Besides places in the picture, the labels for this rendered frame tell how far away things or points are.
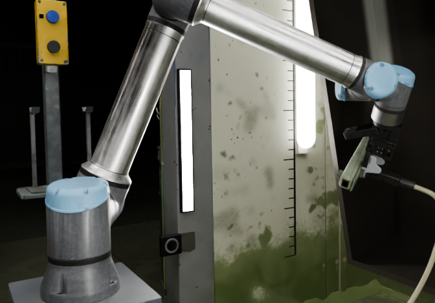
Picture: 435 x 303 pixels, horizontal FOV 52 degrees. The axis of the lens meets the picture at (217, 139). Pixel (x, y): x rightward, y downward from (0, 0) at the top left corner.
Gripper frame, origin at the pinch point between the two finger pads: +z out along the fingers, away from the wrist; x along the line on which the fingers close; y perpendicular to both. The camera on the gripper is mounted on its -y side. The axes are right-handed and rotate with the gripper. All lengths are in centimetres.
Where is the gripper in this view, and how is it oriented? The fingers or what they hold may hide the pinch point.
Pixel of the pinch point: (363, 170)
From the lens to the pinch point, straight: 156.0
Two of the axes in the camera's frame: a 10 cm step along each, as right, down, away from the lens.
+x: 4.9, -4.5, 7.5
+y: 8.7, 3.0, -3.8
